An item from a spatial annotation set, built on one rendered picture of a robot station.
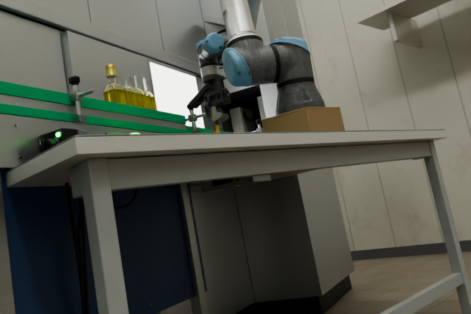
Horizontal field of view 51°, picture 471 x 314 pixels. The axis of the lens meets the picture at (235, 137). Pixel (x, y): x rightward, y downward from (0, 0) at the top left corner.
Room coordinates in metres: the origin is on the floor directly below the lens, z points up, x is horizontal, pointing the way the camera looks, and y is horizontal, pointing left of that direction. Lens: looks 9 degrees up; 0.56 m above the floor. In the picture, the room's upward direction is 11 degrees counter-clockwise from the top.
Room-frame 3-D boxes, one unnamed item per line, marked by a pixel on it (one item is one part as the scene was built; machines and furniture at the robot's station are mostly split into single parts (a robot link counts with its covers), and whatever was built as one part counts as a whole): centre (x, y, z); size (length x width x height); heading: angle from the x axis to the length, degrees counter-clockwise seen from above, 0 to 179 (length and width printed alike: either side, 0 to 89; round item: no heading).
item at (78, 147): (1.93, 0.26, 0.73); 1.58 x 1.52 x 0.04; 136
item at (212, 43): (1.81, 0.01, 1.22); 0.11 x 0.11 x 0.08; 16
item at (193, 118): (1.83, 0.17, 0.95); 0.17 x 0.03 x 0.12; 65
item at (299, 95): (1.46, -0.21, 0.88); 0.15 x 0.15 x 0.10
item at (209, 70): (1.90, 0.05, 1.14); 0.08 x 0.08 x 0.05
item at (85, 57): (2.07, 0.34, 1.15); 0.90 x 0.03 x 0.34; 155
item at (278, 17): (2.94, -0.26, 1.69); 0.70 x 0.37 x 0.89; 155
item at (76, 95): (1.27, 0.38, 0.94); 0.07 x 0.04 x 0.13; 65
